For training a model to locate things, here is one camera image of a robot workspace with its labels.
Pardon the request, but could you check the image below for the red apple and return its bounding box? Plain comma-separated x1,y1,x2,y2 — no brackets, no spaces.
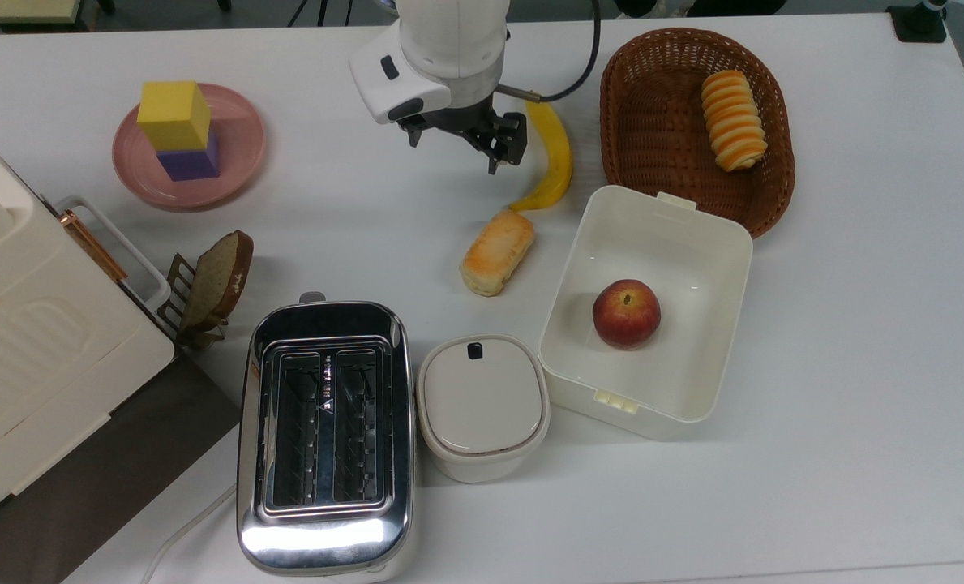
593,279,662,351

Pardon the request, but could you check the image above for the white toaster cord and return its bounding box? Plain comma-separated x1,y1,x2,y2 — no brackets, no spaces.
139,483,239,584

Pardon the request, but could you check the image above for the striped bread roll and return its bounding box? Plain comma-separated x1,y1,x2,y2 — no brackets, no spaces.
700,70,769,173

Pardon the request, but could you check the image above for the pink plate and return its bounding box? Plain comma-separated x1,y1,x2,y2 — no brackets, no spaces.
112,83,268,213

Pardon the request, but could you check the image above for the black table clamp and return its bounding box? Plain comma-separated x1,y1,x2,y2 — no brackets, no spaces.
887,0,949,43

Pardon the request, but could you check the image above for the yellow banana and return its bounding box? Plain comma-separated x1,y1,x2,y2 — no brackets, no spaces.
508,99,573,213

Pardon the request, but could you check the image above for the toasted bread loaf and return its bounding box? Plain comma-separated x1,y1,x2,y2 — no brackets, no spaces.
460,210,536,298

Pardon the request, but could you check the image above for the white open plastic box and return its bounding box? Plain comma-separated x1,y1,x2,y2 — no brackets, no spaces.
537,185,754,442

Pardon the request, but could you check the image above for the yellow cube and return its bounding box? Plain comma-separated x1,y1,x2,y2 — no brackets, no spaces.
137,80,212,152

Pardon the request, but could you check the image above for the purple cube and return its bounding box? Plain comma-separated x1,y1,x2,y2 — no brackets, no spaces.
156,130,221,182

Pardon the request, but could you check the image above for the metal toast rack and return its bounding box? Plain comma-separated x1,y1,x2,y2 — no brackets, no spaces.
157,253,229,351

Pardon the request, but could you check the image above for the white drawer handle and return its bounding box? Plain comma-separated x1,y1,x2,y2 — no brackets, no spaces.
54,195,173,313

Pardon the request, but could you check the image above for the chrome and cream toaster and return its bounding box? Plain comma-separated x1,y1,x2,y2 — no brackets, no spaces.
236,292,418,578

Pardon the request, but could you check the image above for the brown bread slice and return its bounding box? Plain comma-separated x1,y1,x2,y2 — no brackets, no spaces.
180,230,255,333

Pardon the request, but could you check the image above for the brown wicker basket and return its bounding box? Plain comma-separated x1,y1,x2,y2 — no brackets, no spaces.
599,28,796,240

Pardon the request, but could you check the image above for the white lidded container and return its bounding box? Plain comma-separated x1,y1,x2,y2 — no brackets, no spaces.
415,333,551,484

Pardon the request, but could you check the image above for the cream toy cabinet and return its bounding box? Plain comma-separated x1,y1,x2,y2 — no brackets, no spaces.
0,120,176,532

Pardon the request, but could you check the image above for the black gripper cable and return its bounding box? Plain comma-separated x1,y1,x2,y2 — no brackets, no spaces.
496,0,602,104

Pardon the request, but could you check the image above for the copper cabinet handle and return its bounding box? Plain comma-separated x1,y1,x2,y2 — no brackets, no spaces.
60,209,128,282

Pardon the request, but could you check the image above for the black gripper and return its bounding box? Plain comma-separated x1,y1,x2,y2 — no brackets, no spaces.
395,94,529,176

